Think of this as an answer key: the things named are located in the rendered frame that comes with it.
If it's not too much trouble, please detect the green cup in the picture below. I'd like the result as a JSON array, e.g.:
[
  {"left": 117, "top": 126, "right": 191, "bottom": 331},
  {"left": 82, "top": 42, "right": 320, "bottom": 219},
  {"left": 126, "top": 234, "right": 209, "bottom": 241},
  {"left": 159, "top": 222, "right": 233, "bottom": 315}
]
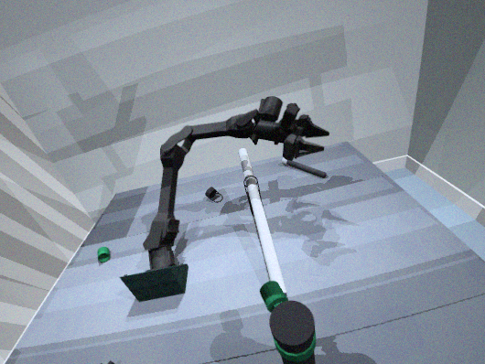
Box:
[{"left": 260, "top": 280, "right": 316, "bottom": 362}]

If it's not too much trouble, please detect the green cylinder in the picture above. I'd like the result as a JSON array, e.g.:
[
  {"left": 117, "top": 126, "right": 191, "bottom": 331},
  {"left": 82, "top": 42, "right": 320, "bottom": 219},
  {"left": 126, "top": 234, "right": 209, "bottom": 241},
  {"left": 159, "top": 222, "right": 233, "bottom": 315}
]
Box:
[{"left": 98, "top": 247, "right": 111, "bottom": 262}]

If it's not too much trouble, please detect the black rod with white end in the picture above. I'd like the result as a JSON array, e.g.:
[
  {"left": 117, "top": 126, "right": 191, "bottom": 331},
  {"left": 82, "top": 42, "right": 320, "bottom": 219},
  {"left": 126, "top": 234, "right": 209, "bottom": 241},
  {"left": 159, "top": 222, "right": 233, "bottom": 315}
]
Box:
[{"left": 282, "top": 158, "right": 327, "bottom": 177}]

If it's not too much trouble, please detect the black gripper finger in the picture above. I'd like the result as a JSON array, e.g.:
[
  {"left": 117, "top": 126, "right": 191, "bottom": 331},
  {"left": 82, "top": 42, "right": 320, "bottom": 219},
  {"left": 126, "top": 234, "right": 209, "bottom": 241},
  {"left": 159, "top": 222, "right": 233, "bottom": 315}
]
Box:
[
  {"left": 305, "top": 118, "right": 329, "bottom": 138},
  {"left": 295, "top": 135, "right": 324, "bottom": 158}
]

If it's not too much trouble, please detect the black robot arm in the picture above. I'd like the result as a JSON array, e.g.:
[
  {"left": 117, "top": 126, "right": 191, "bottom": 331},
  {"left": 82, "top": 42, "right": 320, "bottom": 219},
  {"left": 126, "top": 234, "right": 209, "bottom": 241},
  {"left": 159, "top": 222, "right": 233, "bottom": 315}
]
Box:
[{"left": 143, "top": 96, "right": 300, "bottom": 272}]

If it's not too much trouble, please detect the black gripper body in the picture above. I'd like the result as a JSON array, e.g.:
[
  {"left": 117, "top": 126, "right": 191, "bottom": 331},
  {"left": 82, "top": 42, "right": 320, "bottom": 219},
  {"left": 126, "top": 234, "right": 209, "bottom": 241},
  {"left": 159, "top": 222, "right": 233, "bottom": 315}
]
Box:
[{"left": 271, "top": 114, "right": 308, "bottom": 161}]

